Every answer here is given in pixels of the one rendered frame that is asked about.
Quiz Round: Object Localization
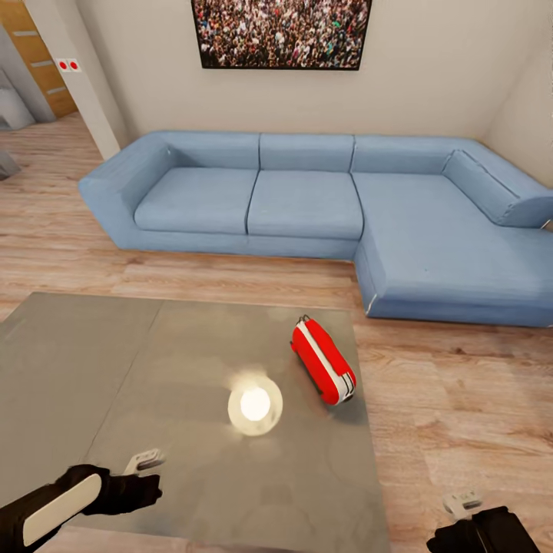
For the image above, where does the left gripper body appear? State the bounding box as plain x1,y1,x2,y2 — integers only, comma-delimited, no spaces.
107,475,160,515

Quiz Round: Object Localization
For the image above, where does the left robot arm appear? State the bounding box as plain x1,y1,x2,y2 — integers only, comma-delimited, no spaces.
0,448,168,553

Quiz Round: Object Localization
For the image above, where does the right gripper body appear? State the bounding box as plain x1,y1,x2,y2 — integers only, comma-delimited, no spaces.
434,519,476,553

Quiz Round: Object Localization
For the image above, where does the radio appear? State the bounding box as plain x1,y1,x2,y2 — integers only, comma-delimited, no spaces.
290,318,356,405

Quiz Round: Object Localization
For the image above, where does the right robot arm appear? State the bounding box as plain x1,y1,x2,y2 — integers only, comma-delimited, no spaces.
426,488,540,553

